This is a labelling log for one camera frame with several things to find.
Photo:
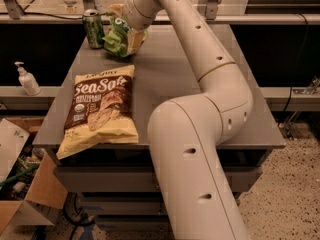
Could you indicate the white pump bottle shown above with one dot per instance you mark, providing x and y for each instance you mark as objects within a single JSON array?
[{"x": 27, "y": 80}]

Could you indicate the cardboard box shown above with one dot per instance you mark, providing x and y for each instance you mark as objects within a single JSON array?
[{"x": 30, "y": 193}]

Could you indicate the grey drawer cabinet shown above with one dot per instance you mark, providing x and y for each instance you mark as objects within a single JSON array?
[{"x": 154, "y": 186}]

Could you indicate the green rice chip bag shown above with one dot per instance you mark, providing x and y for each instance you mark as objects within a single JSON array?
[{"x": 118, "y": 41}]

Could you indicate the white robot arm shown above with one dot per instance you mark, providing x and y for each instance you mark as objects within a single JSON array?
[{"x": 196, "y": 124}]

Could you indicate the green soda can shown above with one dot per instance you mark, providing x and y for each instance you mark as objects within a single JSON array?
[{"x": 94, "y": 28}]

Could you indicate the yellow sea salt chip bag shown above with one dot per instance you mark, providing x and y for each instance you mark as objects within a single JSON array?
[{"x": 100, "y": 112}]

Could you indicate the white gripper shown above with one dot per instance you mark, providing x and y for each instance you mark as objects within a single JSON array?
[{"x": 132, "y": 13}]

